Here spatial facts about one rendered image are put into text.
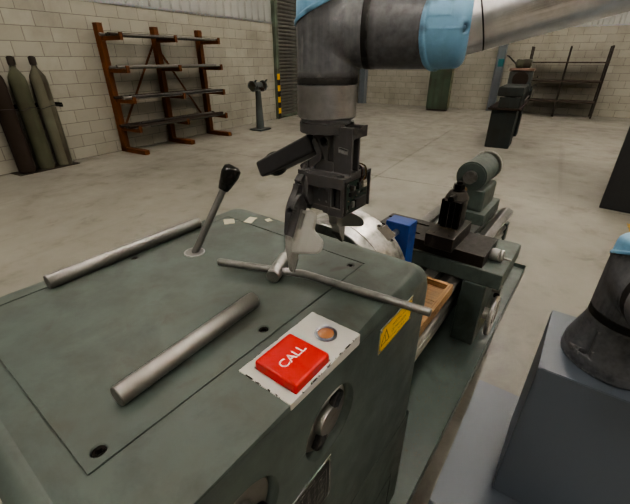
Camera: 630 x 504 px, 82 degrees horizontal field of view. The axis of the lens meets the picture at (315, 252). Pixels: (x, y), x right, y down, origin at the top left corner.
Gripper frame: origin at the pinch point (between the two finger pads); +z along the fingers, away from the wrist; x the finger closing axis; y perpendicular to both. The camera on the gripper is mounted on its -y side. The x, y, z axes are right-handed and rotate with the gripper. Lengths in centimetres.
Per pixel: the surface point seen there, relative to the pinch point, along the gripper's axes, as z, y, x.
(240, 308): 1.6, -0.1, -16.0
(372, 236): 7.9, -3.3, 25.5
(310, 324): 3.4, 7.8, -11.3
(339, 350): 3.4, 13.5, -13.0
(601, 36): -83, -48, 1432
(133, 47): -49, -707, 375
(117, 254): 1.8, -28.1, -17.8
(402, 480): 75, 14, 21
